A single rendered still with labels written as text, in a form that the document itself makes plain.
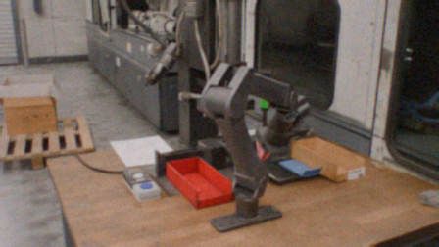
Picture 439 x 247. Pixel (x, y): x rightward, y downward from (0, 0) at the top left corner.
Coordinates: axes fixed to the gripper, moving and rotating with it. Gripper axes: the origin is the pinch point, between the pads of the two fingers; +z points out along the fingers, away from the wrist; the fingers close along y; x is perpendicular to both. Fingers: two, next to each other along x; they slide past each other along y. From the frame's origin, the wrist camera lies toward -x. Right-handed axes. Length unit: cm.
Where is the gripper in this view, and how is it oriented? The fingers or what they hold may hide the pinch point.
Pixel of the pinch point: (261, 159)
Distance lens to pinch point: 137.3
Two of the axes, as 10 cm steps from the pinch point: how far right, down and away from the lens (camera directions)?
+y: -4.0, -7.2, 5.7
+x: -8.7, 1.0, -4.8
